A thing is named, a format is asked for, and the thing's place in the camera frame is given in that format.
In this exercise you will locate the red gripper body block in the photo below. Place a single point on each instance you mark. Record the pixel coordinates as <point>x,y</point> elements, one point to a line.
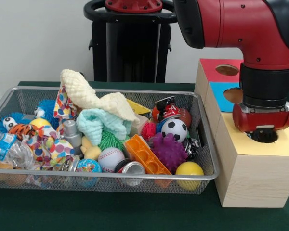
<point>262,119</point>

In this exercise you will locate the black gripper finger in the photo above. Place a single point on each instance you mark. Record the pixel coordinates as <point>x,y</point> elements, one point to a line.
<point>258,135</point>
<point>269,135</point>

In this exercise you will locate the dotted paper napkin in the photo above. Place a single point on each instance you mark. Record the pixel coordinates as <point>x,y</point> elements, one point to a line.
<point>50,146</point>
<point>62,106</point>

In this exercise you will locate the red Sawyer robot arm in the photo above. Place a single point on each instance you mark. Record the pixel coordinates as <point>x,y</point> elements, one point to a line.
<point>243,24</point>

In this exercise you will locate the wooden three-hole sorting box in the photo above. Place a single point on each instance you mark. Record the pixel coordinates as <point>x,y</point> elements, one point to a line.
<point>255,180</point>

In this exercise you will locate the silver mesh bin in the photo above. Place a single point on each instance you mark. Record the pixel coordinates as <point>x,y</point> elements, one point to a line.
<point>14,184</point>

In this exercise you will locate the brown toy football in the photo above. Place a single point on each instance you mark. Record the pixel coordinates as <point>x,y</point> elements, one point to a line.
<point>186,118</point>

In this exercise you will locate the smooth yellow ball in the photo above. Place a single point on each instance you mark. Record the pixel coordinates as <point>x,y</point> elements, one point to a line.
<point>189,169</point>

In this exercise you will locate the black and white soccer ball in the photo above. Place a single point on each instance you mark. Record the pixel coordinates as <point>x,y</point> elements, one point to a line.
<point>174,130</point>

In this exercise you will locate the purple spiky ball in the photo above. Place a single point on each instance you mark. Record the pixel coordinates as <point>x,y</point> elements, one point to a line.
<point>169,151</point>

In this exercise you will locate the orange plastic building block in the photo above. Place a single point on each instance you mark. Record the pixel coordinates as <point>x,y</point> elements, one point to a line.
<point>144,154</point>

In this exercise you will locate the white baseball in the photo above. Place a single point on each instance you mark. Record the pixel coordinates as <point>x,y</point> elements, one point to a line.
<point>110,158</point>

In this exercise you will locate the mint green cloth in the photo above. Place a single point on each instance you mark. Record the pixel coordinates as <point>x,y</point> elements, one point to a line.
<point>96,127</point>

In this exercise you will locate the dark green tablecloth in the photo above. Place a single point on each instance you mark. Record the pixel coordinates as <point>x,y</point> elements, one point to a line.
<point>110,211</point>

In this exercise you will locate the cream knitted cloth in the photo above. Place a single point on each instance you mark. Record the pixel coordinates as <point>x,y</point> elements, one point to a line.
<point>82,91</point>

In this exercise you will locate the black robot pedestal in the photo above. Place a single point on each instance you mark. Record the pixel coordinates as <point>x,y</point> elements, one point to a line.
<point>135,48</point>

